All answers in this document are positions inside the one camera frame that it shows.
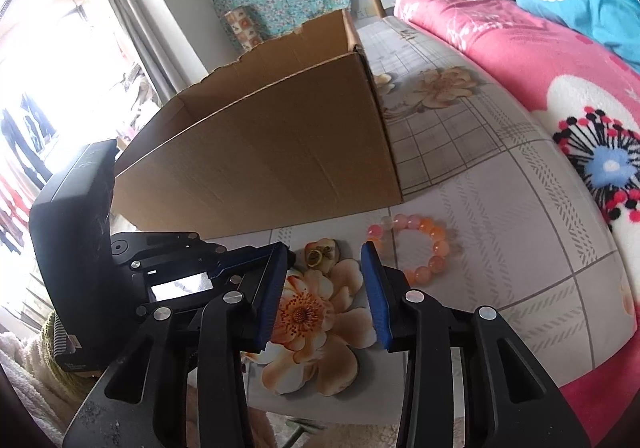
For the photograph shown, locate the floral white mat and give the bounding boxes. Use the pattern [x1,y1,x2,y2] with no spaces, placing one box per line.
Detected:
[224,18,639,438]

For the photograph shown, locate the gold jewelry piece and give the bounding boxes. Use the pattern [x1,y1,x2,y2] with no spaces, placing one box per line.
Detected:
[304,238,341,275]

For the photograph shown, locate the orange bead bracelet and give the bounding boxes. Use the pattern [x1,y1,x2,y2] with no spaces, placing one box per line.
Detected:
[365,213,454,287]

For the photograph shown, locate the brown cardboard box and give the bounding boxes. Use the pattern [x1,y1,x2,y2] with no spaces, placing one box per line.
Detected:
[113,10,402,239]

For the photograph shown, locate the pink floral blanket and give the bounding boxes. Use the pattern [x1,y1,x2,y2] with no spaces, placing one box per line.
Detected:
[392,0,640,446]

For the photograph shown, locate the grey curtain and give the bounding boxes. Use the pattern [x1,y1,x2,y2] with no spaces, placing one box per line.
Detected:
[107,0,186,104]

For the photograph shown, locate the white fluffy towel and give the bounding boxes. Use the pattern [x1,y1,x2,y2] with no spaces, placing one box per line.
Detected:
[1,332,73,447]

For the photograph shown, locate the patterned small box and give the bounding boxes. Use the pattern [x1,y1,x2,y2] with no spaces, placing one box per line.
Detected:
[224,7,264,51]

